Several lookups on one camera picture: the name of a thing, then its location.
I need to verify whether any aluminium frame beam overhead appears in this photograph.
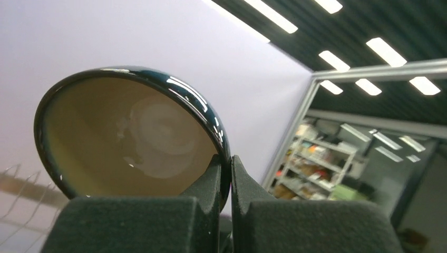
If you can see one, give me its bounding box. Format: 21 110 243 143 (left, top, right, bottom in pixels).
262 59 446 187

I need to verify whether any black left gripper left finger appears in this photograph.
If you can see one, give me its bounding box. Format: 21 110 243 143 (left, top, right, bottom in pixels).
42 155 221 252

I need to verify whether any steel two-tier dish rack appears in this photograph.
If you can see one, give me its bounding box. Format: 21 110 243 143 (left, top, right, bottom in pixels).
1 164 68 252

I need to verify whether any dark blue glazed bowl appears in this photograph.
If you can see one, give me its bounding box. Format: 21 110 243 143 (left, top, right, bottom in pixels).
33 66 231 209

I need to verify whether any white storage shelf unit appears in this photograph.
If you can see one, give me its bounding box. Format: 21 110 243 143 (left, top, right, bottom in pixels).
266 118 357 200

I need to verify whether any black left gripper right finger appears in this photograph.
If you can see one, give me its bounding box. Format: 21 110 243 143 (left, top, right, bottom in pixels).
231 156 402 253

